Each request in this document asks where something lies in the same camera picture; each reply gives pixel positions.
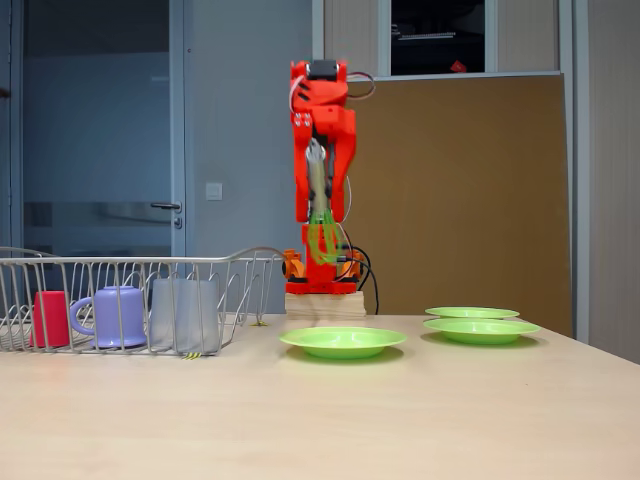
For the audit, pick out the red-orange gripper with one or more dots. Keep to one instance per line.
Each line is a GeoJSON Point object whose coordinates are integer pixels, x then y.
{"type": "Point", "coordinates": [336, 125]}

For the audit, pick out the smoky translucent plastic cup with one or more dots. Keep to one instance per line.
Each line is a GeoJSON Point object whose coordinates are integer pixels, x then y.
{"type": "Point", "coordinates": [205, 320]}

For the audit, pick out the pale translucent plastic cup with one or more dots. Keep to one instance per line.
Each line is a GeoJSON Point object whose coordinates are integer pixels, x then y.
{"type": "Point", "coordinates": [160, 315]}

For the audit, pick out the purple plastic mug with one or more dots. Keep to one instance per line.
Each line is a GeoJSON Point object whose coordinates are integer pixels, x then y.
{"type": "Point", "coordinates": [120, 310]}

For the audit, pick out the red plastic cup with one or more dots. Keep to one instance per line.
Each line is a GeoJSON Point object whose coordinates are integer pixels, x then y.
{"type": "Point", "coordinates": [50, 312]}

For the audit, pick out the red-orange robot arm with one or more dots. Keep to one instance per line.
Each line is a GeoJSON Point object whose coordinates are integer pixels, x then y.
{"type": "Point", "coordinates": [320, 280]}

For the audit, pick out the orange clamp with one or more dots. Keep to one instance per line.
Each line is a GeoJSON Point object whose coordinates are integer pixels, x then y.
{"type": "Point", "coordinates": [352, 272]}
{"type": "Point", "coordinates": [292, 267]}

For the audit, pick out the wooden base block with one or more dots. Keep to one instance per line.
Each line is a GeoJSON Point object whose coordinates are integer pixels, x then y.
{"type": "Point", "coordinates": [320, 304]}

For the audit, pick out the brown board panel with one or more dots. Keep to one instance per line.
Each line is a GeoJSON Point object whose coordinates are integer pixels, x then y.
{"type": "Point", "coordinates": [450, 200]}

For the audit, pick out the yellow black striped tape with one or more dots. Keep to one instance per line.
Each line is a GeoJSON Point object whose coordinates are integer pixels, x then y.
{"type": "Point", "coordinates": [192, 356]}
{"type": "Point", "coordinates": [260, 324]}

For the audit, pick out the green plastic plate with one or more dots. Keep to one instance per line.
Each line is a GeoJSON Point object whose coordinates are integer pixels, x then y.
{"type": "Point", "coordinates": [475, 313]}
{"type": "Point", "coordinates": [480, 330]}
{"type": "Point", "coordinates": [345, 342]}

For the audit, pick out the small red object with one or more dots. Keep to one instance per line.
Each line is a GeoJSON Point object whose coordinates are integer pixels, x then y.
{"type": "Point", "coordinates": [457, 66]}

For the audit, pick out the grey glass door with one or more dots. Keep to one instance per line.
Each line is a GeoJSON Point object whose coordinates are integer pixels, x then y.
{"type": "Point", "coordinates": [100, 125]}

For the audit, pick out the white light switch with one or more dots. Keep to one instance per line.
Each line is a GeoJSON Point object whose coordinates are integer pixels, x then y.
{"type": "Point", "coordinates": [214, 191]}

